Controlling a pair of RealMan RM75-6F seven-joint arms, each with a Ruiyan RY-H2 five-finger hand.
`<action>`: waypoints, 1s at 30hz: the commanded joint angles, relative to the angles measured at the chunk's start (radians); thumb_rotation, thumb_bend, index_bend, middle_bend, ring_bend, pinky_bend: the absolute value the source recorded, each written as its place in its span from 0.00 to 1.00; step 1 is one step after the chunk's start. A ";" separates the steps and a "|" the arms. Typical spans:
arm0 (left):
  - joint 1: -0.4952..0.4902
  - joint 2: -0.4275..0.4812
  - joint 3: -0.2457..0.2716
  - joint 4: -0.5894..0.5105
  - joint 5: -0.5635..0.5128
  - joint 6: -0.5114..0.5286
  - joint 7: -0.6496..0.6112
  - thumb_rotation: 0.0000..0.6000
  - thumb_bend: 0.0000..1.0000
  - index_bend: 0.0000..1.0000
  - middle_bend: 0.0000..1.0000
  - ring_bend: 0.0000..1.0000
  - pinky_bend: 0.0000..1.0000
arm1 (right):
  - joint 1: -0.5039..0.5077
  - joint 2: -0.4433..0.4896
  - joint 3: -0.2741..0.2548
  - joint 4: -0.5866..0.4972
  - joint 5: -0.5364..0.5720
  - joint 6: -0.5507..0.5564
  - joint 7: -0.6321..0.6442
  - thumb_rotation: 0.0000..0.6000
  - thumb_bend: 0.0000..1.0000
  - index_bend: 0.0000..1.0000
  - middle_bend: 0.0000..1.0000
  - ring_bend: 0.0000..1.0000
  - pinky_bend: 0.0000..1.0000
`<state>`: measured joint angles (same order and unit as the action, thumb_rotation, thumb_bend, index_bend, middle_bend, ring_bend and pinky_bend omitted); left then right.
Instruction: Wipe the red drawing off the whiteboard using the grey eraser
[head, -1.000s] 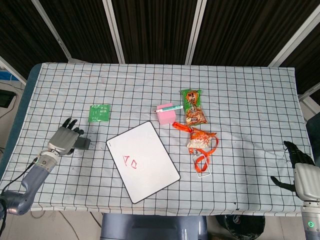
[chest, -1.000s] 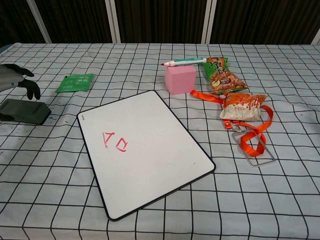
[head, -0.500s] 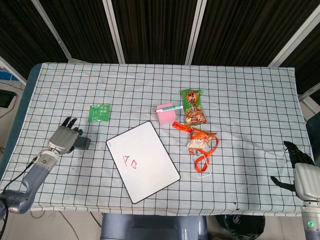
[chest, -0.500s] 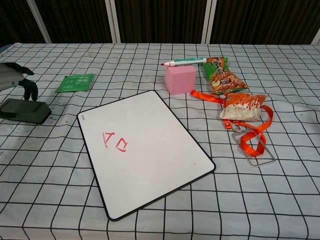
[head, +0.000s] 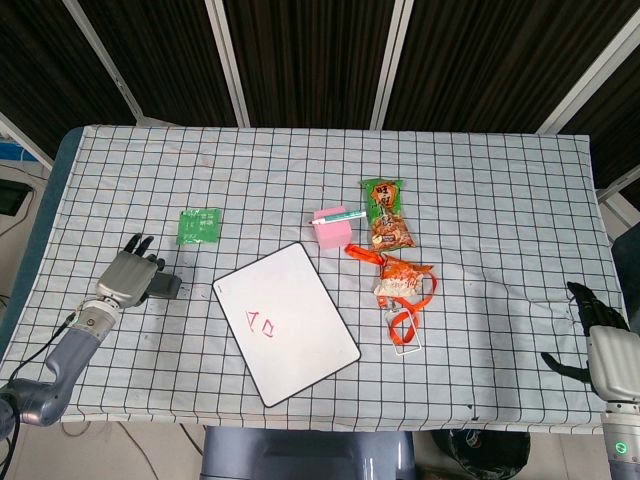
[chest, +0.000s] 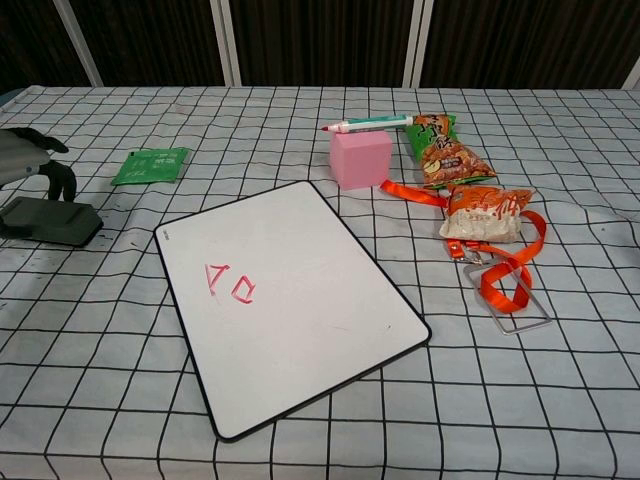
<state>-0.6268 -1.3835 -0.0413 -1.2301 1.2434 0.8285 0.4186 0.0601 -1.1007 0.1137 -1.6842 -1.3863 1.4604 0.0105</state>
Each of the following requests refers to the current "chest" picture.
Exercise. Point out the dark partition screen white frame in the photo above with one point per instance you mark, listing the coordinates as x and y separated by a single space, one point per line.
320 40

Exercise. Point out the dark grey board eraser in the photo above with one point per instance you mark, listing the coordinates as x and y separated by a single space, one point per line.
55 222

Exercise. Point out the green flat sachet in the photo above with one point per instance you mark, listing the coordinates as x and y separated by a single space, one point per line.
150 166

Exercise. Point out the green orange snack bag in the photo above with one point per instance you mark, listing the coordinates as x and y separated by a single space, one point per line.
445 150

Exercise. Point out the white board with black frame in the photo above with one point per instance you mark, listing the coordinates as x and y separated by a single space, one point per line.
290 310

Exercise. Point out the clear badge holder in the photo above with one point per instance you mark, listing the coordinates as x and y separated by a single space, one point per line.
537 320

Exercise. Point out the pink foam block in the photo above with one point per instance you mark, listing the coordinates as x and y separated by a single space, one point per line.
357 160

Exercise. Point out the checkered light blue tablecloth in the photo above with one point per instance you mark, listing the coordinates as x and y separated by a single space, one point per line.
500 400

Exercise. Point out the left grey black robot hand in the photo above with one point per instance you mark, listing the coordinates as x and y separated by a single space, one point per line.
20 160

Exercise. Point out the orange white snack bag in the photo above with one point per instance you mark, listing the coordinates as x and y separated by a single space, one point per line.
480 217

